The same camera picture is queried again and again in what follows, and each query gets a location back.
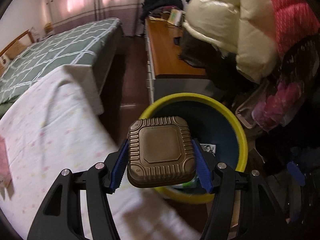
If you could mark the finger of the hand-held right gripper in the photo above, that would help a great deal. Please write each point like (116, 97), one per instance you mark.
(295, 173)

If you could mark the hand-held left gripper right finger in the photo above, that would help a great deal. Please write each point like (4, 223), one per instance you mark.
(203, 170)

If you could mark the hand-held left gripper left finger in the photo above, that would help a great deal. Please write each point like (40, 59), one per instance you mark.
(117, 166)

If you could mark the green tissue packet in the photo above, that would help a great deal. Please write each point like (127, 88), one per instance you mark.
(190, 183)

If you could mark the brown ribbed plastic box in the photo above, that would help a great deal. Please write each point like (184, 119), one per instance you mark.
(160, 152)

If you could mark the yellow rimmed trash bin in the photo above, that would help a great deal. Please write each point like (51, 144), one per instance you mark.
(175, 97)

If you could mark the black white printed packet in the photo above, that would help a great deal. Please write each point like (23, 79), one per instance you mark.
(208, 149)

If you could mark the pink plastic bag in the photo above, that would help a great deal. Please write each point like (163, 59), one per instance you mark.
(272, 105)

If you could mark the white floral tablecloth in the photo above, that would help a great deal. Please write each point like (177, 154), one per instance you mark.
(50, 120)

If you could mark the black garment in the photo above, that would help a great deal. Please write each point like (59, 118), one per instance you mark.
(212, 65)

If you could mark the pink carton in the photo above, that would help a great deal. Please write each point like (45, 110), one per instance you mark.
(3, 160)

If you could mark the wooden desk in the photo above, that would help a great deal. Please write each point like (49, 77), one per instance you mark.
(170, 52)

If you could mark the green plaid bed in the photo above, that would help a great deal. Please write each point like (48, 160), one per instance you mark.
(55, 52)

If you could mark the white puffer jacket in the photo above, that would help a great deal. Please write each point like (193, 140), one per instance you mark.
(225, 17)

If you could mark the small yellow object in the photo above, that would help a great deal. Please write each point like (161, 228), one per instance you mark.
(49, 28)

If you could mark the tan pillow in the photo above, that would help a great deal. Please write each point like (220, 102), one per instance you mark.
(3, 61)

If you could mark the green box on desk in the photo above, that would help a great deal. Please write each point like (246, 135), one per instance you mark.
(175, 17)

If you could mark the wooden headboard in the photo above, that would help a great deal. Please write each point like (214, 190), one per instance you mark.
(15, 42)

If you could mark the red striped garment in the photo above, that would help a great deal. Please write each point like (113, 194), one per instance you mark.
(292, 12)

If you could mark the pink curtain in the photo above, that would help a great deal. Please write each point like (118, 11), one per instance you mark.
(112, 2)

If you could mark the pile of dark clothes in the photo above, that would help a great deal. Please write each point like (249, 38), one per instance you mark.
(162, 1)

